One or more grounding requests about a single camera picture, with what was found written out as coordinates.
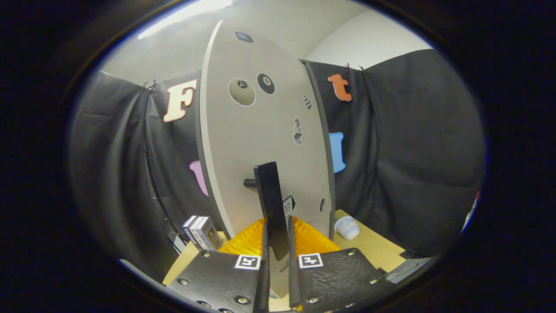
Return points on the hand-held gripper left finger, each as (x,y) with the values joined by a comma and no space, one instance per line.
(264,287)

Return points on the white cabinet door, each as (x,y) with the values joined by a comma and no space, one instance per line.
(243,143)

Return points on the white rounded object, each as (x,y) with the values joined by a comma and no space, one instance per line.
(346,228)

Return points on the grey cabinet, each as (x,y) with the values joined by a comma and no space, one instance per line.
(325,139)

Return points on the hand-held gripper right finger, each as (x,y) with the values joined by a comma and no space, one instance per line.
(293,287)

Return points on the white spine book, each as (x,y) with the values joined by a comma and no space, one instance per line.
(200,232)

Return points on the black backdrop cloth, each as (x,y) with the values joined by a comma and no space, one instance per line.
(412,152)

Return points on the grey cover book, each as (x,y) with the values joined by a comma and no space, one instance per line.
(212,234)

